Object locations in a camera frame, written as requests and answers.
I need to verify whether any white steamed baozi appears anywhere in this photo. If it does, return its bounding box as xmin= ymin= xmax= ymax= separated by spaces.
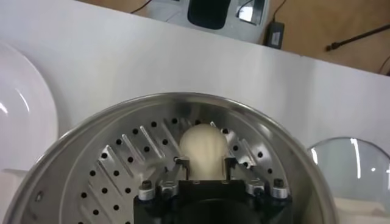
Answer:
xmin=179 ymin=123 xmax=229 ymax=180

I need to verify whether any black floor power adapter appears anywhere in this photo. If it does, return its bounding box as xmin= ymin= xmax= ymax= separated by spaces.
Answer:
xmin=263 ymin=0 xmax=289 ymax=50

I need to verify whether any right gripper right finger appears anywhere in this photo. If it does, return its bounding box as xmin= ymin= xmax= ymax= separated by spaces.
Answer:
xmin=224 ymin=156 xmax=289 ymax=200

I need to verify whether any stainless steel steamer basket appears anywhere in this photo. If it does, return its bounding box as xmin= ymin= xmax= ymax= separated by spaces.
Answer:
xmin=2 ymin=93 xmax=339 ymax=224

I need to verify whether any black floor cable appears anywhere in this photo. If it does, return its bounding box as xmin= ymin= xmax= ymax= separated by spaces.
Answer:
xmin=325 ymin=23 xmax=390 ymax=52
xmin=130 ymin=0 xmax=153 ymax=15

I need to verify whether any cream electric cooking pot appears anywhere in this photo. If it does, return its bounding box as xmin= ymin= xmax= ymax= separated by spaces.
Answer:
xmin=0 ymin=169 xmax=390 ymax=224

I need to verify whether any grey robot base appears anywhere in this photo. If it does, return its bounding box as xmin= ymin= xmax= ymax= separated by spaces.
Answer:
xmin=146 ymin=0 xmax=271 ymax=44

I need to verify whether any glass lid cream handle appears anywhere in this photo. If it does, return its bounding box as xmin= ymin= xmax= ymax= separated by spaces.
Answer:
xmin=307 ymin=136 xmax=390 ymax=211

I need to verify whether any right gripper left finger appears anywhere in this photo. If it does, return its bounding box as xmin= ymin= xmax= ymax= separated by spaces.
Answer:
xmin=138 ymin=156 xmax=191 ymax=201

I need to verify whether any white round plate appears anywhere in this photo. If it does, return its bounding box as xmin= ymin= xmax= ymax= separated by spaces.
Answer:
xmin=0 ymin=42 xmax=59 ymax=171

